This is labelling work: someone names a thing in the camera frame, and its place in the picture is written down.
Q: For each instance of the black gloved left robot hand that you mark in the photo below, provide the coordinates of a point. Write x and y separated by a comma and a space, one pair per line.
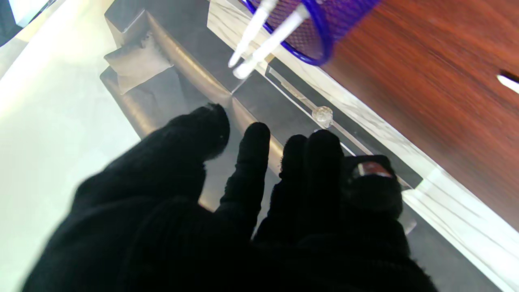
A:
162, 227

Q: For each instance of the blue mesh holder cup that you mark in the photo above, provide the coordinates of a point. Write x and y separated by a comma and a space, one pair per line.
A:
324, 32

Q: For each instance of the brown leather cushion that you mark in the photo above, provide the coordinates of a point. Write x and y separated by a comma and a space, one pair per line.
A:
138, 65

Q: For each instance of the dark frame side table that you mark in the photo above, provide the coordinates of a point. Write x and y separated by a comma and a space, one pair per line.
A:
6, 24

